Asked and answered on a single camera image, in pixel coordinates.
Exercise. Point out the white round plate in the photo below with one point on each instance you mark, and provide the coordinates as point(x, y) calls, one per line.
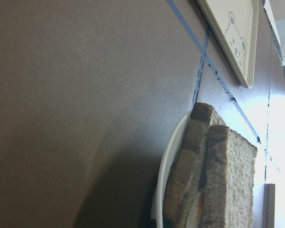
point(173, 145)

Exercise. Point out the bread slice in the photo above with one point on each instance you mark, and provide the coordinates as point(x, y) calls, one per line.
point(185, 178)
point(229, 179)

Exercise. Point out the bread slice on plate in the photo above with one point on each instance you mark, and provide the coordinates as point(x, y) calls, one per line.
point(185, 178)

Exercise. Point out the cream bear tray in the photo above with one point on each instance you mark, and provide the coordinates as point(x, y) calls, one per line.
point(234, 23)

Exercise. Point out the aluminium frame post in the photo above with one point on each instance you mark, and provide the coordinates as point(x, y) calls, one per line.
point(272, 25)

